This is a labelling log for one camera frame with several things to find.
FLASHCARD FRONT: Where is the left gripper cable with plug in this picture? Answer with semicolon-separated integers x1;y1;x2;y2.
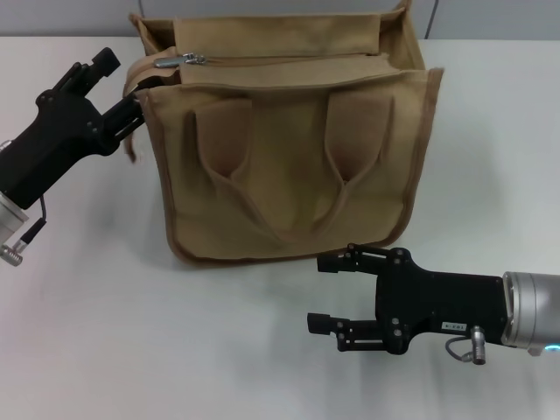
0;195;48;264

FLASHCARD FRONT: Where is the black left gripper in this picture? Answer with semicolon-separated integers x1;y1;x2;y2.
0;48;146;210

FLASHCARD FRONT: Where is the right gripper cable with plug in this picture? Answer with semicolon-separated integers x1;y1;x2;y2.
444;325;490;365

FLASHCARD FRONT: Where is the gripper cable with plug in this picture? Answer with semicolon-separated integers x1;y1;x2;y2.
444;325;490;365
0;195;48;264

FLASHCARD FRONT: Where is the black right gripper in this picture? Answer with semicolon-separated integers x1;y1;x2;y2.
306;243;508;356

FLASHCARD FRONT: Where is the khaki canvas food bag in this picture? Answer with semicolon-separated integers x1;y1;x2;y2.
123;0;444;266

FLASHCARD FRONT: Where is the silver metal zipper pull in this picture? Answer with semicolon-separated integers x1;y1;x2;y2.
153;52;207;69

